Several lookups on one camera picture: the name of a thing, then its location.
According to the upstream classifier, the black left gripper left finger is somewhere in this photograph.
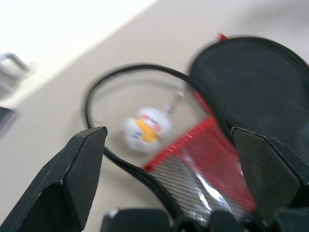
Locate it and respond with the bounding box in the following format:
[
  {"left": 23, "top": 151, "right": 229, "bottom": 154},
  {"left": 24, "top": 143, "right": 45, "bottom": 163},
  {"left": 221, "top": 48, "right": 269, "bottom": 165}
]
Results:
[{"left": 0, "top": 126, "right": 108, "bottom": 232}]

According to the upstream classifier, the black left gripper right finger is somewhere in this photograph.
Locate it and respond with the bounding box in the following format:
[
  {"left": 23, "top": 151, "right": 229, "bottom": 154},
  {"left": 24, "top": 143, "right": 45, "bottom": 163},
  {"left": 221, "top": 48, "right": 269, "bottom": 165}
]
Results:
[{"left": 230, "top": 126, "right": 309, "bottom": 226}]

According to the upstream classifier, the black red mesh pouch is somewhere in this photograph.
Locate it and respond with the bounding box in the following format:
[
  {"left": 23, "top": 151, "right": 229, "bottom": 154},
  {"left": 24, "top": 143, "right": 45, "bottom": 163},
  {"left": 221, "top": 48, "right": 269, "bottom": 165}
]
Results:
[{"left": 84, "top": 32, "right": 309, "bottom": 232}]

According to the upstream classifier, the white orange plush keychain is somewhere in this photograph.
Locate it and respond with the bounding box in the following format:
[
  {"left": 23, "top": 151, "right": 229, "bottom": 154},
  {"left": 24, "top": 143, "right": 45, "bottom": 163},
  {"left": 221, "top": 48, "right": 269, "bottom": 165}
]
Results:
[{"left": 123, "top": 91, "right": 186, "bottom": 156}]

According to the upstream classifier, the grey metal frame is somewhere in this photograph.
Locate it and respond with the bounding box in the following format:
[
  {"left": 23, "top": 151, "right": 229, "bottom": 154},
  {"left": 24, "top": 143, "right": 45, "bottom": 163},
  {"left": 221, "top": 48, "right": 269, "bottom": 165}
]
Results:
[{"left": 0, "top": 52, "right": 31, "bottom": 99}]

